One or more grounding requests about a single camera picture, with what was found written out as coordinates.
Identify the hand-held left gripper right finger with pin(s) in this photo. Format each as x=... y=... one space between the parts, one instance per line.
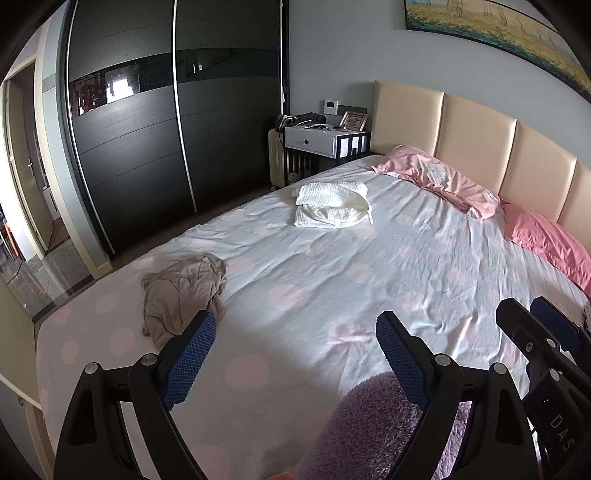
x=401 y=360

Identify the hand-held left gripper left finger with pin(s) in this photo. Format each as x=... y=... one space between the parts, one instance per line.
x=194 y=355

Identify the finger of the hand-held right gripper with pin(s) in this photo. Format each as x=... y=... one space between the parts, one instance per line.
x=551 y=321
x=519 y=323

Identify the white crinkled garment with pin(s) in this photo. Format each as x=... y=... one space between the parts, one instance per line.
x=330 y=205

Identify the beige crumpled garment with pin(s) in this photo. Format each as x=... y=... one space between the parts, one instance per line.
x=175 y=295

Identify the purple fuzzy robe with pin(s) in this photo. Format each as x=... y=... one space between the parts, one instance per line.
x=369 y=434

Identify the plain pink pillow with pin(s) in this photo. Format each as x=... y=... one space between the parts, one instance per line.
x=545 y=235

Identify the bed with dotted sheet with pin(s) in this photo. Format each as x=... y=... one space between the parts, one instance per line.
x=300 y=277

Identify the printed pink pillow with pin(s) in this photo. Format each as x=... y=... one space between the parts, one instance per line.
x=438 y=180

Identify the cream padded headboard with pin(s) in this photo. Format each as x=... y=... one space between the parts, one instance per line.
x=475 y=138

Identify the white ribbed heater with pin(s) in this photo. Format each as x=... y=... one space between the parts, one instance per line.
x=300 y=168

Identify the black sliding wardrobe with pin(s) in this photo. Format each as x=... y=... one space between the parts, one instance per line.
x=138 y=138

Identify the black headphones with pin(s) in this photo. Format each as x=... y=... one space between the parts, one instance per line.
x=282 y=122

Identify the room door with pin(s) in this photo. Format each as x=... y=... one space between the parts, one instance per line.
x=27 y=161

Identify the white nightstand black frame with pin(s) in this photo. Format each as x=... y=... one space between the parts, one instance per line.
x=309 y=138

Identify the small photo frame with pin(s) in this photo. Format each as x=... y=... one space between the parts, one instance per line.
x=353 y=121

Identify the wall thermostat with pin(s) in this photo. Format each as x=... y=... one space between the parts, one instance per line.
x=331 y=106

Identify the framed wall painting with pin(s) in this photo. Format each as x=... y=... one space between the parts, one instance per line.
x=498 y=23

